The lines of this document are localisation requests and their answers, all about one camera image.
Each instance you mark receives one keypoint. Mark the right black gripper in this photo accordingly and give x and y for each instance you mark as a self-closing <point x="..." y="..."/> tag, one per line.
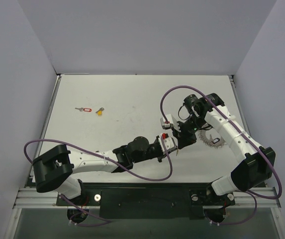
<point x="182" y="134"/>

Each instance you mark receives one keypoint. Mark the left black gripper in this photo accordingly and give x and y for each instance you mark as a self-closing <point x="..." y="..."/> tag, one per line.
<point x="160" y="152"/>

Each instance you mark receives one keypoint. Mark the silver spiked keyring disc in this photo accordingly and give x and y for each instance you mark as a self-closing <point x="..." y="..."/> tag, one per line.
<point x="217" y="142"/>

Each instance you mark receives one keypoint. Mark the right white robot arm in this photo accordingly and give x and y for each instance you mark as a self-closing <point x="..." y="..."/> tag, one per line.
<point x="254" y="160"/>

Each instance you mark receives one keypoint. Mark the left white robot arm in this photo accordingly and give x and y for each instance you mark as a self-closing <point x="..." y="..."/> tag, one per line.
<point x="53" y="169"/>

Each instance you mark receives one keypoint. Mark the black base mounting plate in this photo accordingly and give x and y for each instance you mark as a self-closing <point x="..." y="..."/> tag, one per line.
<point x="149" y="200"/>

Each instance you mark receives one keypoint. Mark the yellow capped key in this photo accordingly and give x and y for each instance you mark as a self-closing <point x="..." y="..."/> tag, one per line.
<point x="100" y="111"/>

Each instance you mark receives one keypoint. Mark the red tag key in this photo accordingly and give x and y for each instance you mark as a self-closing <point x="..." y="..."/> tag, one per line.
<point x="84" y="109"/>

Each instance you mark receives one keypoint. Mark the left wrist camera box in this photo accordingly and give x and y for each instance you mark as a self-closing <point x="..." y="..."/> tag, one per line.
<point x="167" y="143"/>

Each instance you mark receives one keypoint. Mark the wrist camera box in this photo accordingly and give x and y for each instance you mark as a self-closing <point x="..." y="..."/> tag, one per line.
<point x="167" y="143"/>
<point x="169" y="122"/>

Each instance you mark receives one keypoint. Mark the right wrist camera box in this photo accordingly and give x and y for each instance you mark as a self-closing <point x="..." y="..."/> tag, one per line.
<point x="169" y="122"/>

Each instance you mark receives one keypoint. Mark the aluminium frame rail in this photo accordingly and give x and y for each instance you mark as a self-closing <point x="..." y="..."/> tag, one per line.
<point x="28" y="198"/>

